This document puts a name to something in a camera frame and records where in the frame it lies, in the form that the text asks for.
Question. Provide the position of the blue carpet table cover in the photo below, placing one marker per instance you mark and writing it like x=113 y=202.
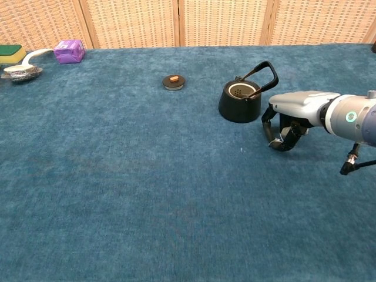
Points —
x=147 y=176

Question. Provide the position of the green yellow sponge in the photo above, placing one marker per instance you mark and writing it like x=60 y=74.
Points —
x=11 y=55

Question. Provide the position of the purple small box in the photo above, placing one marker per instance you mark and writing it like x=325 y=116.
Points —
x=69 y=53

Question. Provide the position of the white plastic spoon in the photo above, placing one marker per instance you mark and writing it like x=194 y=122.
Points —
x=32 y=55

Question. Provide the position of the black teapot lid orange knob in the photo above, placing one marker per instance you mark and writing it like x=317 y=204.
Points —
x=174 y=83

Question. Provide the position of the patterned small bowl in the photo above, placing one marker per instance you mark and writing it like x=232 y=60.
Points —
x=23 y=77

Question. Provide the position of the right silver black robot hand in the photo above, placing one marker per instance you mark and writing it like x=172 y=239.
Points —
x=296 y=104

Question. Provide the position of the bamboo folding screen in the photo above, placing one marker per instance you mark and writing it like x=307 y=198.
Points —
x=132 y=23

